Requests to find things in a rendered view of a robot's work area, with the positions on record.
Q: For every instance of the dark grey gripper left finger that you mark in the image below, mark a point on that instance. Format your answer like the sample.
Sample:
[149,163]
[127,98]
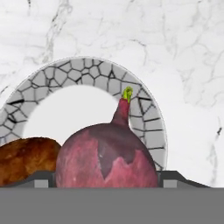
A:
[40,178]

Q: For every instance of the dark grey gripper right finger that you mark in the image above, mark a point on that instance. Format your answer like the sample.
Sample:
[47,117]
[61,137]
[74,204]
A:
[172,178]

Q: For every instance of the red onion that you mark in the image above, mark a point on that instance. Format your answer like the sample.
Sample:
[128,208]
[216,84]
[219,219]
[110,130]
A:
[108,157]

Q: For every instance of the brown chicken drumstick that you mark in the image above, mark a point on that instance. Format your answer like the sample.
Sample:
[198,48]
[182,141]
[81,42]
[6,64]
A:
[23,159]

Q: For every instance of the white plate with cracked rim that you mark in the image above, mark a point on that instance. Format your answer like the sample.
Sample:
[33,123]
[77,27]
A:
[87,75]

